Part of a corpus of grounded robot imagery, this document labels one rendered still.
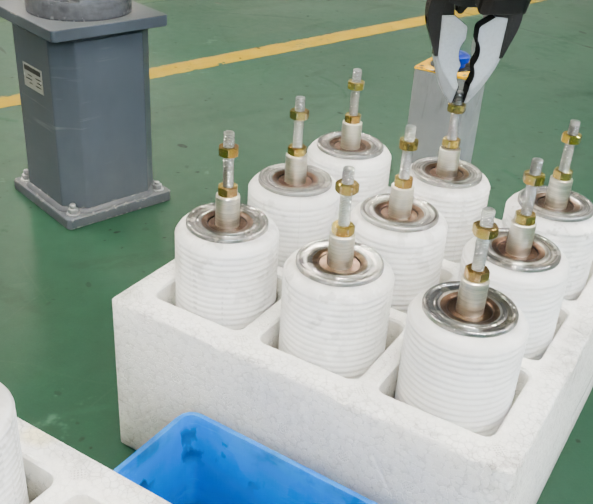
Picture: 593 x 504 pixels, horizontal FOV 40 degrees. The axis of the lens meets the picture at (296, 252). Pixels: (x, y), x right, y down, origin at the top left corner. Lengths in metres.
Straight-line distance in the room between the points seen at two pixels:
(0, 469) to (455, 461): 0.32
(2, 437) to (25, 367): 0.46
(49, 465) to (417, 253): 0.37
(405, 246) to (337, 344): 0.13
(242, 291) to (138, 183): 0.62
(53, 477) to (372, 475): 0.25
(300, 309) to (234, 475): 0.16
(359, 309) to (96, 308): 0.50
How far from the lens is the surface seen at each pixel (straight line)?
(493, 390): 0.66
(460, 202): 0.86
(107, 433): 0.91
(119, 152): 1.29
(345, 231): 0.68
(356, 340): 0.69
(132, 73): 1.26
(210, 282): 0.73
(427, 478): 0.67
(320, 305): 0.67
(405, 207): 0.78
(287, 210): 0.81
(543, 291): 0.74
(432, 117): 1.04
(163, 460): 0.74
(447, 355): 0.63
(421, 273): 0.78
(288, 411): 0.71
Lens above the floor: 0.60
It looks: 30 degrees down
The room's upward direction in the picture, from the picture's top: 4 degrees clockwise
